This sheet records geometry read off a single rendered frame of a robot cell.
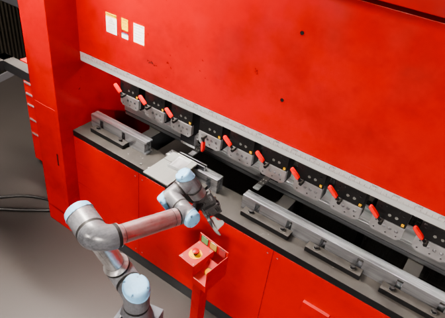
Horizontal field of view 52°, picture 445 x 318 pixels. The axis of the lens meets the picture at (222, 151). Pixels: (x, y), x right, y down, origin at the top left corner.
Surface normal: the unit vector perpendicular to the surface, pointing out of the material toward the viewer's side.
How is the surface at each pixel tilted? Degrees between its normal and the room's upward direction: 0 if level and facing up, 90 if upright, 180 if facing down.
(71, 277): 0
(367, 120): 90
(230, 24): 90
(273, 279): 90
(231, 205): 0
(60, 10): 90
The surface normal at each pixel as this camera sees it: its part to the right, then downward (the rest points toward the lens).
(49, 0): 0.81, 0.40
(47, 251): 0.10, -0.82
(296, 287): -0.58, 0.42
